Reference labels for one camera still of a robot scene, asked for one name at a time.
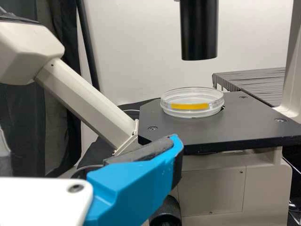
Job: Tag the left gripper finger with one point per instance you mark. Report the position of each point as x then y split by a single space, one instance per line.
131 188

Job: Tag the petri dish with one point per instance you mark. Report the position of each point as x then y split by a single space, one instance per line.
191 106

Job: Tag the cream microscope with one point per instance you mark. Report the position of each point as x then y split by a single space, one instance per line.
82 99

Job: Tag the black platform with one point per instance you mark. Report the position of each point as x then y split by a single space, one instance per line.
256 82

